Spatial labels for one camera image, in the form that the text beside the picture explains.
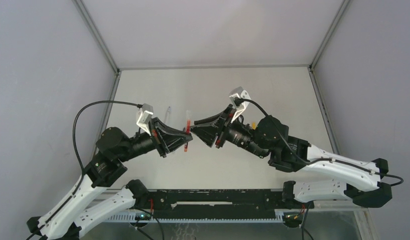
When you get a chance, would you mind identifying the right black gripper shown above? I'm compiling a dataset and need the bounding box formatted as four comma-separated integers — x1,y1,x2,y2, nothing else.
189,104,269,160

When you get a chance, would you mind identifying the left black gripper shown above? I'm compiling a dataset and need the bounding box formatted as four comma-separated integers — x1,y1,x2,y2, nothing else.
119,116,193,162

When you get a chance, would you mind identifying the dark red gel pen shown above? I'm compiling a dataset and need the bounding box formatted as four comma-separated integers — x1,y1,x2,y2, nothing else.
184,119,191,153

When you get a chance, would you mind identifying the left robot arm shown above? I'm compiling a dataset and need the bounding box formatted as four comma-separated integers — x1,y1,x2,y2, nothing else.
27,117,193,240

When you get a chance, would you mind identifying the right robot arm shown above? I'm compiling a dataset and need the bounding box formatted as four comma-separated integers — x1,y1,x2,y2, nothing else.
190,105,393,208

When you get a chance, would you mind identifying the blue capped white marker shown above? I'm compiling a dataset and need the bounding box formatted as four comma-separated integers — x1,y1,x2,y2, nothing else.
164,106,171,124

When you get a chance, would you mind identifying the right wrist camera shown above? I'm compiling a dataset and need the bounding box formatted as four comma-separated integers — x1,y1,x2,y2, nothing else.
229,86,251,123

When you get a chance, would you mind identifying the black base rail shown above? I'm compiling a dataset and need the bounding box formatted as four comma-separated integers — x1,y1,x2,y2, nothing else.
137,189,315,219

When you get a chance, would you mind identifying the aluminium frame back rail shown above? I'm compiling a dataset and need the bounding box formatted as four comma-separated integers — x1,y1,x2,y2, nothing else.
119,64,310,71

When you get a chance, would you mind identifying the white cable tray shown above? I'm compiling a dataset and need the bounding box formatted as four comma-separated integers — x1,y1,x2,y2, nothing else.
104,211,285,224

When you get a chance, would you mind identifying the left camera cable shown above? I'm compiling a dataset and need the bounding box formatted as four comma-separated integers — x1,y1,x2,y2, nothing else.
26,100,142,240

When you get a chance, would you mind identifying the aluminium frame left post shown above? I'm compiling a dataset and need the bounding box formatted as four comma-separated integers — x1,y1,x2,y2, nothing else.
72,0,121,147

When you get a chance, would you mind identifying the aluminium frame post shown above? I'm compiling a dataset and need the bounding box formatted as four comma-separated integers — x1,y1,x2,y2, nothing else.
307,0,353,154
72,0,121,147

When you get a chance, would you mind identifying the aluminium frame right post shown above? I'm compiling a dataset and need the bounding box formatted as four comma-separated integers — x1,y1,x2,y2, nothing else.
307,0,353,154

